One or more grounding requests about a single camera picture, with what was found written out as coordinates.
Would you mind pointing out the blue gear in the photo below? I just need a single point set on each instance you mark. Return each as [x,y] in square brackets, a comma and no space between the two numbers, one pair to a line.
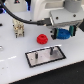
[63,34]

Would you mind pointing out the beige connector block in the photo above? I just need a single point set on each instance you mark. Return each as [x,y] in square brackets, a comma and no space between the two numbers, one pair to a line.
[18,28]

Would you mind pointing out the red gear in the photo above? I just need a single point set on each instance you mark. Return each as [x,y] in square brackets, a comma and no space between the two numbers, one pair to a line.
[42,39]

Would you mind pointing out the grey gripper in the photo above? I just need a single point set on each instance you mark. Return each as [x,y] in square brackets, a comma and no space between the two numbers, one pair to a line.
[62,17]

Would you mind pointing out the right metal peg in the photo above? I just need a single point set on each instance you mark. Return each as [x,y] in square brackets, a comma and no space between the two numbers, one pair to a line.
[51,51]

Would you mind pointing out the metal peg base plate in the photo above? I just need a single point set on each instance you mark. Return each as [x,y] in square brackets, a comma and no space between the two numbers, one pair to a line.
[44,56]

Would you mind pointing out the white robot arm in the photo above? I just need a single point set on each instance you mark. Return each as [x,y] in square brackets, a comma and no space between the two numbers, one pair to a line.
[41,9]

